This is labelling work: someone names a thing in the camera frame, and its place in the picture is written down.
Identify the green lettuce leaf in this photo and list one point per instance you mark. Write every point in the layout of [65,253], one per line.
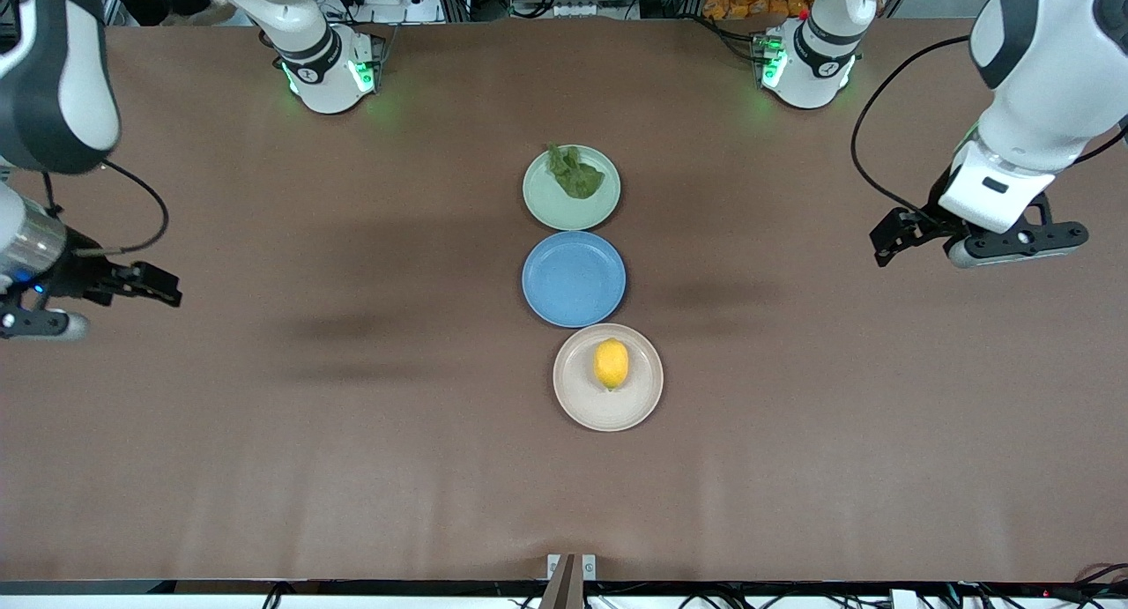
[577,177]

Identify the blue plate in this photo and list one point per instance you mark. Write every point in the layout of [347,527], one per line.
[573,278]

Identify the grey metal bracket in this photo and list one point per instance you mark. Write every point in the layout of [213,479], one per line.
[589,567]

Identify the light green plate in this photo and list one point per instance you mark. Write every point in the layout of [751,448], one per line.
[555,205]

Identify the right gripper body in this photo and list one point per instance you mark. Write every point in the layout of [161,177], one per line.
[82,277]

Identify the beige plate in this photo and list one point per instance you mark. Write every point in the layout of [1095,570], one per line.
[577,397]

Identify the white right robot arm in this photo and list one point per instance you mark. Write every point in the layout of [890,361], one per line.
[53,80]

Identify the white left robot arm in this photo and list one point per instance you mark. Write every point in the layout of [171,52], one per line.
[1057,89]

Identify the yellow lemon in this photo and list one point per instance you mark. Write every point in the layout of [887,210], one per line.
[612,364]

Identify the black table edge rail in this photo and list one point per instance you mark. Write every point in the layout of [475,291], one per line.
[352,586]

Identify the brown camera post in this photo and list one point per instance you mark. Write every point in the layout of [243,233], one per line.
[564,591]

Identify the small white box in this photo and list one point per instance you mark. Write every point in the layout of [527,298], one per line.
[905,599]

